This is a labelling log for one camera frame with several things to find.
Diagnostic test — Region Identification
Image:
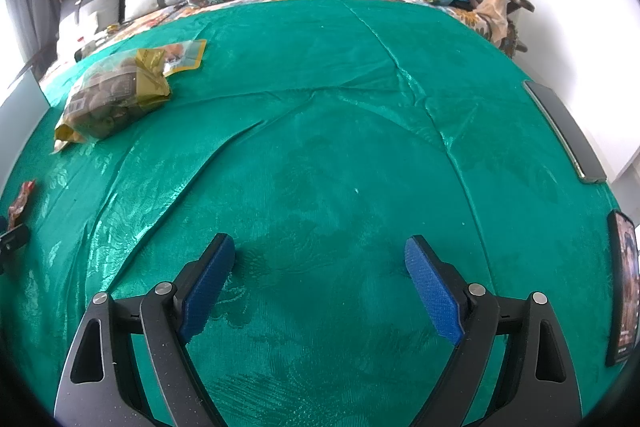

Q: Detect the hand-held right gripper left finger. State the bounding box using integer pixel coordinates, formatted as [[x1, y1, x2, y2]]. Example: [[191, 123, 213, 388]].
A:
[[54, 233, 236, 427]]

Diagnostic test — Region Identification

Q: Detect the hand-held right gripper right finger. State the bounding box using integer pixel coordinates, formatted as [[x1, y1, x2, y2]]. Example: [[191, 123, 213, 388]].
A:
[[404, 235, 583, 427]]

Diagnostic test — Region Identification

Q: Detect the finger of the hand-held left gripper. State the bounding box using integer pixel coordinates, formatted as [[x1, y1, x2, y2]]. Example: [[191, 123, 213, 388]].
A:
[[0, 217, 30, 260]]

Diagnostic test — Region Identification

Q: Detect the small red-brown snack packet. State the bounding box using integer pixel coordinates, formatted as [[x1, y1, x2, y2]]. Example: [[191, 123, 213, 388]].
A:
[[8, 179, 37, 228]]

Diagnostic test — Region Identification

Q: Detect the olive packet of brown balls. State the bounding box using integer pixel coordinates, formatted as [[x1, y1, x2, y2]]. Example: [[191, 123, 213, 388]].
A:
[[53, 49, 172, 154]]

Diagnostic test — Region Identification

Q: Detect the clear packet with orange edge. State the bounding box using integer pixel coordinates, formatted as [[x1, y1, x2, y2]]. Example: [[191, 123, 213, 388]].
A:
[[164, 39, 208, 76]]

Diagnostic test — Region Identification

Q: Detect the white flat board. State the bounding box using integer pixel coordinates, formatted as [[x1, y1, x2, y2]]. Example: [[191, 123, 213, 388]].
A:
[[0, 72, 51, 168]]

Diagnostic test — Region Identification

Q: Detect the phone with lit screen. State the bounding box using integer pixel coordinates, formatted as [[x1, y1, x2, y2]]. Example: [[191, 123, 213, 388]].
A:
[[605, 209, 640, 368]]

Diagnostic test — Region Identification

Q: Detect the green satin bedspread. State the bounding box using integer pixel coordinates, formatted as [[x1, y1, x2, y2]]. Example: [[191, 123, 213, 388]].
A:
[[0, 0, 632, 427]]

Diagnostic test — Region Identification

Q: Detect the dark phone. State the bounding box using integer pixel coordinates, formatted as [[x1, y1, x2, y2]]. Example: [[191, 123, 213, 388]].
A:
[[522, 80, 609, 184]]

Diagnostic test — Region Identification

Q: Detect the yellow floral bedsheet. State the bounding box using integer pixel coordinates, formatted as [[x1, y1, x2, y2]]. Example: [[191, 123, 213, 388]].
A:
[[39, 0, 507, 84]]

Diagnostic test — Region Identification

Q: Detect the dark brown chair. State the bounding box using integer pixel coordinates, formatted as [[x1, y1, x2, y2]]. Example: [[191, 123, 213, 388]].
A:
[[465, 0, 535, 54]]

